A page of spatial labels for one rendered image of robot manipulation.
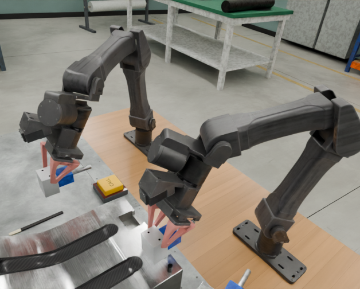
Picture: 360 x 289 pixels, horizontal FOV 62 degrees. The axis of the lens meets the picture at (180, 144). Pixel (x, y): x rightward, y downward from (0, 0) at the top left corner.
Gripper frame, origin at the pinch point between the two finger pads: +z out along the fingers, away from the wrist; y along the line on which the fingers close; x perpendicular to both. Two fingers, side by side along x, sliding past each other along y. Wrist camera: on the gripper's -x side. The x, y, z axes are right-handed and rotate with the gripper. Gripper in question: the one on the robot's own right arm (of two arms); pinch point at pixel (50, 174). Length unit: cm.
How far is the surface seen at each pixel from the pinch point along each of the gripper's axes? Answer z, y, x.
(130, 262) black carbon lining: 3.0, 28.7, 8.7
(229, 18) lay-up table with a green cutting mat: -108, -176, 221
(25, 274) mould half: 9.5, 21.3, -8.8
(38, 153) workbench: 11.5, -33.0, 11.0
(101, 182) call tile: 3.4, -3.4, 18.2
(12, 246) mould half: 9.5, 13.6, -9.2
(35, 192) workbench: 14.6, -13.5, 5.4
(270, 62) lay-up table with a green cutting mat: -100, -177, 337
